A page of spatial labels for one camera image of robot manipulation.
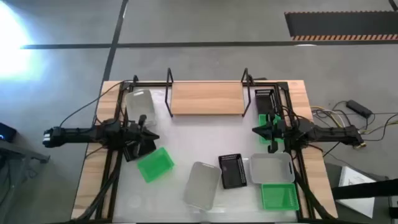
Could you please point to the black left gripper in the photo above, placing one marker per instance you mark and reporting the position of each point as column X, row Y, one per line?
column 135, row 133

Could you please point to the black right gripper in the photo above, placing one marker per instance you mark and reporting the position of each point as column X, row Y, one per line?
column 275, row 132

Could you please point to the green plastic basket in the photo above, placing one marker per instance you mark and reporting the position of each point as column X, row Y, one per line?
column 262, row 119
column 280, row 197
column 155, row 165

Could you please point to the black plastic basket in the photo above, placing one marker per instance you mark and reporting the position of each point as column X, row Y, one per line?
column 232, row 171
column 148, row 148
column 264, row 102

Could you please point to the white plastic basket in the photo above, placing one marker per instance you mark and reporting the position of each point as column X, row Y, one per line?
column 202, row 186
column 270, row 169
column 140, row 104

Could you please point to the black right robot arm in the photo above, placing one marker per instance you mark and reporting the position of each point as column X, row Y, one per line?
column 329, row 133

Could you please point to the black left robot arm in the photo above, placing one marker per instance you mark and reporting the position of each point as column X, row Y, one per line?
column 81, row 135

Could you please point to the black power adapter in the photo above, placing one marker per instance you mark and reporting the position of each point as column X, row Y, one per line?
column 359, row 108

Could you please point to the white paper sheet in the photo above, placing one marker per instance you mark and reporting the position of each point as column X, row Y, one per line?
column 354, row 178

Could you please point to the black metal bar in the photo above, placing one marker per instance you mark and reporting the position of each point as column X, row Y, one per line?
column 367, row 188

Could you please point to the black hazard striped mat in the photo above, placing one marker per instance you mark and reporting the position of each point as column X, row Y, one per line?
column 342, row 25

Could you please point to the dark device blue light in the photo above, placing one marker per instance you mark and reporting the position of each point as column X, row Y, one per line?
column 7, row 132

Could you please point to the black table frame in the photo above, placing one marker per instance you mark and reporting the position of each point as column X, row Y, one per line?
column 267, row 84

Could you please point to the wooden shelf black metal frame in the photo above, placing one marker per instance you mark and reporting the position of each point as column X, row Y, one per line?
column 206, row 98

